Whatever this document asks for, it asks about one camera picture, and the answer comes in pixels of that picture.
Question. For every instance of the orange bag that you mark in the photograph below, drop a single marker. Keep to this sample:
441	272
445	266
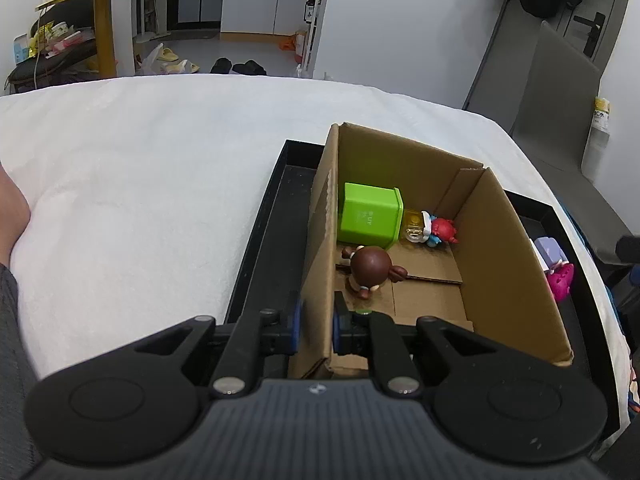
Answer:
289	43

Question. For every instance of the brown round figurine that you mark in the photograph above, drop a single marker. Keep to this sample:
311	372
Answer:
370	265

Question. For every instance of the black slipper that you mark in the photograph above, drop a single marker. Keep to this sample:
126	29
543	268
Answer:
221	66
249	68

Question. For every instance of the yellow round table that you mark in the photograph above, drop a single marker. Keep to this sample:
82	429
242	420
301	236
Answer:
102	35

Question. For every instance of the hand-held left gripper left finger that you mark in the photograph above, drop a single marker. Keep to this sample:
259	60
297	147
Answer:
296	325

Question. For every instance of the red figurine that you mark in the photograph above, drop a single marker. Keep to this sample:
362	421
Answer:
442	230

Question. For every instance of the white plastic bag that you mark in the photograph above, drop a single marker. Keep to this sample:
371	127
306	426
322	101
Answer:
150	60

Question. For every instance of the green cube toy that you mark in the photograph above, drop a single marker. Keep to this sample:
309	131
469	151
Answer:
367	215

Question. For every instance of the black tray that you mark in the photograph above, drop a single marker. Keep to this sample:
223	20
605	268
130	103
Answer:
270	240

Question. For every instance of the white cabinet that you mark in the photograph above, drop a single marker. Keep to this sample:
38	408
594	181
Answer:
270	5

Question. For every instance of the small purple box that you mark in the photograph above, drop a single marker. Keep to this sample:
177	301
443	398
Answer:
550	250

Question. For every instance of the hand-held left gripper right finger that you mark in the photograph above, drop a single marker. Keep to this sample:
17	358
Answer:
339	330

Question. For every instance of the white narrow rack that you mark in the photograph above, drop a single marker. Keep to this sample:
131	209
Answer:
312	30

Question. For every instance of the yellow slipper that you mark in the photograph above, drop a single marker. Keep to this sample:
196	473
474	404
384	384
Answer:
169	55
180	67

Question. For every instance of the dark cushioned stool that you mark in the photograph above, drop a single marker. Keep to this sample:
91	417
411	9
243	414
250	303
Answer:
50	72

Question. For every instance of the pile of snack packets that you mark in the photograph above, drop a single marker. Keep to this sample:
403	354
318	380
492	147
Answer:
55	42

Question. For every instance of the brown cardboard box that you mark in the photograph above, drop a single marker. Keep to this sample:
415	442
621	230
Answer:
500	270

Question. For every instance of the grey chair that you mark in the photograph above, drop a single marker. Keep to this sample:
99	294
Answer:
550	110

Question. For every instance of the person's left leg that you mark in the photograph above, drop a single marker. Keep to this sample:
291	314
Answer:
10	310

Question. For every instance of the magenta toy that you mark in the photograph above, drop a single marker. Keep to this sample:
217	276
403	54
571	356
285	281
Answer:
560	282

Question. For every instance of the grey door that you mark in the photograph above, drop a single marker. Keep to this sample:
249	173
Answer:
590	10

